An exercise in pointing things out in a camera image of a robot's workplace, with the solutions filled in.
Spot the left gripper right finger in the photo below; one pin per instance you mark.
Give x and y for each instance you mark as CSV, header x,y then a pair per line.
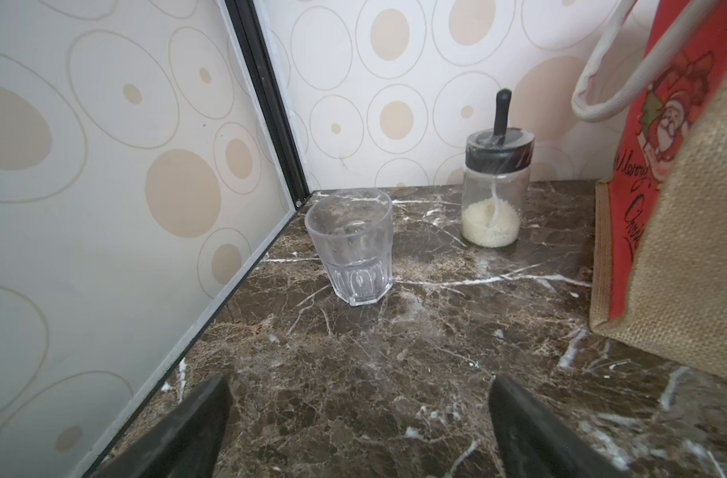
x,y
534,443

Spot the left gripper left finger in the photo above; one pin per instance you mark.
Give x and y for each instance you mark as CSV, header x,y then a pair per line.
x,y
185,443

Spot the burlap canvas bag red lining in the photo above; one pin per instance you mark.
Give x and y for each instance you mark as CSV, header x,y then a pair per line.
x,y
660,259

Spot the glass shaker jar black lid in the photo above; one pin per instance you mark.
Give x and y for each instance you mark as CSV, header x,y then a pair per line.
x,y
496,179

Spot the clear plastic cup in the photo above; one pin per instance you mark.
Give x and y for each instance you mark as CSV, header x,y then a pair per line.
x,y
352,231

